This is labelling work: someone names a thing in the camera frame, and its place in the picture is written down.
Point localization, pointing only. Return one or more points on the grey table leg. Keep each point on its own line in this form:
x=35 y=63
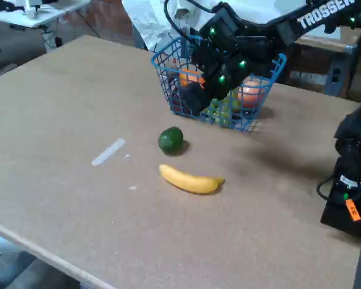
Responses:
x=48 y=39

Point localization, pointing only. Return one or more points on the white background table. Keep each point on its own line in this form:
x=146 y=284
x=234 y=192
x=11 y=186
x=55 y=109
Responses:
x=54 y=12

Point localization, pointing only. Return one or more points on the white crumpled plastic sheet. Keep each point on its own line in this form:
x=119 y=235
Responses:
x=150 y=18

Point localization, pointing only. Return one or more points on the small black camera box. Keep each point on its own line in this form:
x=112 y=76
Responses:
x=221 y=24

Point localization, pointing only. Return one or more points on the yellow toy banana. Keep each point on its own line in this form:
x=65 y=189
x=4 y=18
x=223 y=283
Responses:
x=189 y=180

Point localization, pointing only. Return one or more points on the white device on table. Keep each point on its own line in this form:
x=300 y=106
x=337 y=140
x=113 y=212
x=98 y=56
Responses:
x=33 y=10

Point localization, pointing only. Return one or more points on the orange toy fruit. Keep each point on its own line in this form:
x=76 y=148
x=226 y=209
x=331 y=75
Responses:
x=189 y=79

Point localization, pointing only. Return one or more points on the grey metal bracket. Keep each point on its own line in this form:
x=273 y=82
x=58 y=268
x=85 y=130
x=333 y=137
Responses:
x=337 y=75

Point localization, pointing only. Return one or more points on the long white tape strip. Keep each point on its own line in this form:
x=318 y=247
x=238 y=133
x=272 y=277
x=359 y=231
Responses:
x=108 y=152

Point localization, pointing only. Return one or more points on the round green toy fruit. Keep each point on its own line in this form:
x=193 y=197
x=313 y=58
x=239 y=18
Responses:
x=171 y=141

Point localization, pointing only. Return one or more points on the dark red toy fruit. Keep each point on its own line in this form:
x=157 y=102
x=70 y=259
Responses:
x=176 y=102

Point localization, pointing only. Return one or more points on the red-orange toy pomegranate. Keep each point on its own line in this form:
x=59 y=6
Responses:
x=252 y=93

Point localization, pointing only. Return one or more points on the green toy grapes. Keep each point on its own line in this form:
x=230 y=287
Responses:
x=219 y=116

